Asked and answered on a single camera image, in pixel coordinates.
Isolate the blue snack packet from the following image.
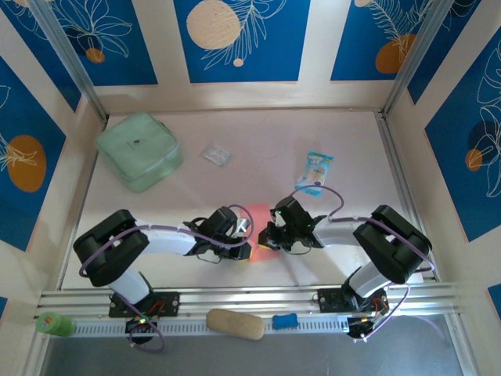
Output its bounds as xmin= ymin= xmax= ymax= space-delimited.
xmin=294 ymin=150 xmax=335 ymax=199

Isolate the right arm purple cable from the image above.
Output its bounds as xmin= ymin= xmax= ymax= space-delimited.
xmin=291 ymin=184 xmax=436 ymax=344

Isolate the aluminium side rail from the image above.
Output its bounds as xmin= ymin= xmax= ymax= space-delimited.
xmin=374 ymin=111 xmax=438 ymax=282

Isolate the aluminium frame post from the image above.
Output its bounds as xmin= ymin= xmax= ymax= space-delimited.
xmin=381 ymin=0 xmax=449 ymax=118
xmin=29 ymin=0 xmax=109 ymax=122

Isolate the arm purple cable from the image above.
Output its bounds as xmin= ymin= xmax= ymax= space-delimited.
xmin=80 ymin=203 xmax=255 ymax=353
xmin=291 ymin=184 xmax=436 ymax=344

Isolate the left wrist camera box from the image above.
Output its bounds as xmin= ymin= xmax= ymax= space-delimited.
xmin=233 ymin=215 xmax=254 ymax=238

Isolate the slotted grey cable duct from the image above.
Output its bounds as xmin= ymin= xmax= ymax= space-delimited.
xmin=72 ymin=316 xmax=349 ymax=338

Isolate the blue bone-shaped sponge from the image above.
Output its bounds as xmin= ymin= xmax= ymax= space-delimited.
xmin=272 ymin=313 xmax=298 ymax=331

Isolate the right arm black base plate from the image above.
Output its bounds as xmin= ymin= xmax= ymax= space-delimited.
xmin=317 ymin=287 xmax=388 ymax=314

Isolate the mint green zip pouch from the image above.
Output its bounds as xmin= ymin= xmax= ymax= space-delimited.
xmin=96 ymin=112 xmax=184 ymax=193

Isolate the black controller board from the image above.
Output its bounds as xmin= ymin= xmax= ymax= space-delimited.
xmin=124 ymin=316 xmax=160 ymax=345
xmin=346 ymin=316 xmax=379 ymax=341

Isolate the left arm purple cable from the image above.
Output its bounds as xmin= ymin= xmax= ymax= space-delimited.
xmin=80 ymin=203 xmax=255 ymax=353

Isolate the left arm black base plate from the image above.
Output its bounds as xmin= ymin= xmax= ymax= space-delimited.
xmin=108 ymin=291 xmax=181 ymax=318

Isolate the aluminium mounting rail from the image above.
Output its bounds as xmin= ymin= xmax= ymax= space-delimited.
xmin=37 ymin=282 xmax=467 ymax=316

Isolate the green bottle with orange cap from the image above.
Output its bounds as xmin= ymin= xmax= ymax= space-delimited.
xmin=34 ymin=311 xmax=77 ymax=338

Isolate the pink square paper sheet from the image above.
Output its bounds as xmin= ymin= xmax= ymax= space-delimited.
xmin=246 ymin=202 xmax=279 ymax=262

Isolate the small clear plastic packet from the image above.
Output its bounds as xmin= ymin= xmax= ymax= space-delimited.
xmin=202 ymin=143 xmax=232 ymax=168

